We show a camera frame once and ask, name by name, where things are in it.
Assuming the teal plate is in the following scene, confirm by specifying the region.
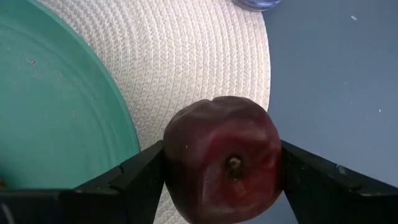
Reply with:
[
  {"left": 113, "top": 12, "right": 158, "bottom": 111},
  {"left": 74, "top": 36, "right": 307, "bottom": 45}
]
[{"left": 0, "top": 0, "right": 141, "bottom": 190}]

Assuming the cream woven round placemat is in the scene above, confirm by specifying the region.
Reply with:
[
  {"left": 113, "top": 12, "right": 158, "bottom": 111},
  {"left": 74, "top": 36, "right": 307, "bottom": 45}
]
[{"left": 35, "top": 0, "right": 271, "bottom": 224}]

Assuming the dark red apple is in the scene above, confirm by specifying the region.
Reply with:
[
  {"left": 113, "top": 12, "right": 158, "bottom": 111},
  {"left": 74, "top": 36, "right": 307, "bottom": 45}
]
[{"left": 163, "top": 95, "right": 284, "bottom": 224}]

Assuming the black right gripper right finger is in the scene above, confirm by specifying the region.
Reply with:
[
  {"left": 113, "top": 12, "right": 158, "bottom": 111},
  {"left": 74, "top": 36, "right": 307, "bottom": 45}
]
[{"left": 281, "top": 139, "right": 398, "bottom": 224}]

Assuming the clear drinking glass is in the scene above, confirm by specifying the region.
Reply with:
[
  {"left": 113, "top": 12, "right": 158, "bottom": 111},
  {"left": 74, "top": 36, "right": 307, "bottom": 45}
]
[{"left": 231, "top": 0, "right": 282, "bottom": 12}]

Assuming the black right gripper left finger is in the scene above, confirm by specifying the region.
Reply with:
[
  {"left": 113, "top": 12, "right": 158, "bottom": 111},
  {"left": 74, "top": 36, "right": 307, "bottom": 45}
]
[{"left": 0, "top": 139, "right": 165, "bottom": 224}]

